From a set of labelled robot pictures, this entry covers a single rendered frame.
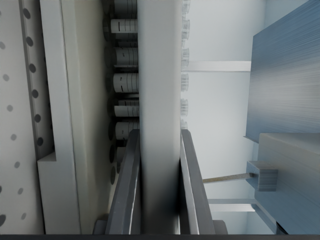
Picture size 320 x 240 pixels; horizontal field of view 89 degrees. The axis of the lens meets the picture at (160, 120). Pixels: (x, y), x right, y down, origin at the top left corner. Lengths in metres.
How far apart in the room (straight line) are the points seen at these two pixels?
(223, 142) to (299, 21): 3.24
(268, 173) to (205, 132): 3.29
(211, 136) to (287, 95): 3.07
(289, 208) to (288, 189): 0.02
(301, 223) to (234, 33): 3.64
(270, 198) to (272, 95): 0.39
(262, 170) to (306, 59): 0.35
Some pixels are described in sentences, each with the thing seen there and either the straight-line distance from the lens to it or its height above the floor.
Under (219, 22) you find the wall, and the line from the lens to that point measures 3.74.
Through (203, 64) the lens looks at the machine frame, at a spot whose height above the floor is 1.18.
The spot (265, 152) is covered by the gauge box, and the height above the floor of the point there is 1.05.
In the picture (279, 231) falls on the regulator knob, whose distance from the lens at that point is 0.29.
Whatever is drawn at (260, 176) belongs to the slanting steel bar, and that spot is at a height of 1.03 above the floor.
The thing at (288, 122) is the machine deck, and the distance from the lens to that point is 0.55.
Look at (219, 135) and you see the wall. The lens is 3.62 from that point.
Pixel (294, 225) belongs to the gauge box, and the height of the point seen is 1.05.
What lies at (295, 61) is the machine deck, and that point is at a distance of 0.56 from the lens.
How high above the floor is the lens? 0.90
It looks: 1 degrees up
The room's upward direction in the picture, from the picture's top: 90 degrees clockwise
